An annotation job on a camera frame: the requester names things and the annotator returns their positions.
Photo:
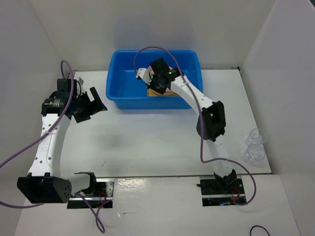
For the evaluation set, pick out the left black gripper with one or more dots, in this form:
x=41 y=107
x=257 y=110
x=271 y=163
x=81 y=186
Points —
x=92 y=107

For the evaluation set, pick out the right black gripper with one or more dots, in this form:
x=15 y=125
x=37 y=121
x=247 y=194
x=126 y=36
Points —
x=161 y=91

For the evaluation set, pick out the pink plastic plate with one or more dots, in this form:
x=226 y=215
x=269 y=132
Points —
x=168 y=72

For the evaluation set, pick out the woven bamboo mat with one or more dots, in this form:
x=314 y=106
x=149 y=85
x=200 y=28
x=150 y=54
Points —
x=168 y=93

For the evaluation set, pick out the clear plastic cup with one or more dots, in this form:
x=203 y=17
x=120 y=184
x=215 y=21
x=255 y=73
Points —
x=254 y=154
x=256 y=136

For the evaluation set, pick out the orange plastic plate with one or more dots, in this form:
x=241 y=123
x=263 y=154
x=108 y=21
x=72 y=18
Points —
x=153 y=93

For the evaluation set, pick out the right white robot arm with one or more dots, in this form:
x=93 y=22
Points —
x=211 y=122

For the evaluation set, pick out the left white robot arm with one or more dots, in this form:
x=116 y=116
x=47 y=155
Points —
x=43 y=183

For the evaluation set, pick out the blue plastic bin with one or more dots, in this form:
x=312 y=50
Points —
x=127 y=92

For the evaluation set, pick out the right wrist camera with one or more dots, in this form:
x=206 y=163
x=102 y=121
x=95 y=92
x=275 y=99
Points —
x=143 y=74

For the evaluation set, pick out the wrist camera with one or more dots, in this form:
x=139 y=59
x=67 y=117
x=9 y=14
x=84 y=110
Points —
x=80 y=88
x=143 y=74

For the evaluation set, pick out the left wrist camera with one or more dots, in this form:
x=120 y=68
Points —
x=80 y=88

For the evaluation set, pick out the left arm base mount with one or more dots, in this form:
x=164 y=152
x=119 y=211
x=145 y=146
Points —
x=100 y=197

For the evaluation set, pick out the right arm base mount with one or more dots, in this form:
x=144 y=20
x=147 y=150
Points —
x=212 y=196

